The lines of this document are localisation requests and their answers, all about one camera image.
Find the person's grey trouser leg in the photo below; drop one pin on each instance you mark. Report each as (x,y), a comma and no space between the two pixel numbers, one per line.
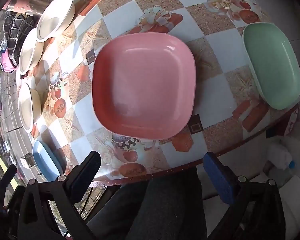
(160,205)

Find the pink cloth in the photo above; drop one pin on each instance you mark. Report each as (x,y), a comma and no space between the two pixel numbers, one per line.
(6,62)

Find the blue square plate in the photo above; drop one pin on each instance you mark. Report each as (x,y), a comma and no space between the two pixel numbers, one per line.
(45,160)

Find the white paper bowl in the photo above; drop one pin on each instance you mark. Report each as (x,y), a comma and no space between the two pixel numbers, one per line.
(30,52)
(28,107)
(55,18)

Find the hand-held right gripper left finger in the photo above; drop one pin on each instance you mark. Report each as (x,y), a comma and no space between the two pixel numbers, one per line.
(86,173)

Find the white seat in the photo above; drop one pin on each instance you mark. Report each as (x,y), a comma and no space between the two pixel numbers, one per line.
(295,205)

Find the checkered printed tablecloth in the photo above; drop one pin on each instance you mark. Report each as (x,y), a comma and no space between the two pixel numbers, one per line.
(145,10)

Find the pink square plate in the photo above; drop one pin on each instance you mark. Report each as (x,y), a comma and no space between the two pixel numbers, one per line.
(143,85)

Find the black checked cloth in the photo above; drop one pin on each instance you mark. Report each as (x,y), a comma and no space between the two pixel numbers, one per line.
(17,27)

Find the green square plate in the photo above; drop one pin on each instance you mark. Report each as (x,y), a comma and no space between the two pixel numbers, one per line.
(272,65)

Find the white plastic bottle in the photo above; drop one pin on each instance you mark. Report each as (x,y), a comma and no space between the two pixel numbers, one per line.
(280,155)

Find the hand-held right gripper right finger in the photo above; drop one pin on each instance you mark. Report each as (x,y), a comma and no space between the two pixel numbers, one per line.
(218,177)

